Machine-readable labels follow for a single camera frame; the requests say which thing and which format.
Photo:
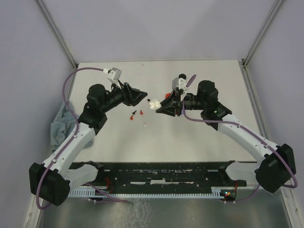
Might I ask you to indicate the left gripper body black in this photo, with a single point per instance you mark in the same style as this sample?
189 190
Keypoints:
127 98

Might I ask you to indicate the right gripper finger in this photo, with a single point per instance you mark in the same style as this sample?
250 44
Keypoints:
167 110
170 101

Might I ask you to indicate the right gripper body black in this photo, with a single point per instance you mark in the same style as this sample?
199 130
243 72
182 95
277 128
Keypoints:
178 108

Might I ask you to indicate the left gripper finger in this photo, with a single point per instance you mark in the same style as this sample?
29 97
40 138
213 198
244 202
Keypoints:
136 99
136 92

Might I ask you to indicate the white earbud charging case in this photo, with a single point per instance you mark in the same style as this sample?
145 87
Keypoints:
154 104

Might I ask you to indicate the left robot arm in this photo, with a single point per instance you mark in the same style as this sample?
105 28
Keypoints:
53 180

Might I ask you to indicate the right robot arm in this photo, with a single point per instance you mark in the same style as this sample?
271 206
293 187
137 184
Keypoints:
275 167

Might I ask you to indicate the black round case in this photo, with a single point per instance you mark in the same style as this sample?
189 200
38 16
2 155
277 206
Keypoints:
183 76

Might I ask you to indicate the blue cloth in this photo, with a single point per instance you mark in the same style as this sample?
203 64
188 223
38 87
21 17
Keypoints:
61 127

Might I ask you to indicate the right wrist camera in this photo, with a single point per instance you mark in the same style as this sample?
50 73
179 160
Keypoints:
179 85

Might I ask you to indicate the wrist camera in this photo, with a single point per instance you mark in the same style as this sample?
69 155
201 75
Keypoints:
179 85
113 75

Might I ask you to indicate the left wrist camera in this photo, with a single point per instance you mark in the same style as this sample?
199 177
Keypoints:
113 75

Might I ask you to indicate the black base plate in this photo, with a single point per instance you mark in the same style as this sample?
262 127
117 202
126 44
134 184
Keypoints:
165 177

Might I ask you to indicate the light blue cable duct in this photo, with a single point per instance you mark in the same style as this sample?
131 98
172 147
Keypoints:
89 192

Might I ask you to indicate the left aluminium frame post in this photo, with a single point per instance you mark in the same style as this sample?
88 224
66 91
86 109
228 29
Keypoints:
56 31

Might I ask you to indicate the aluminium frame post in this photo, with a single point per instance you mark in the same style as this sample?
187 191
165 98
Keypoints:
56 31
269 20

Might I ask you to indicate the right aluminium frame post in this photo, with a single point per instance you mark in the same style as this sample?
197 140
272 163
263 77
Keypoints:
269 20

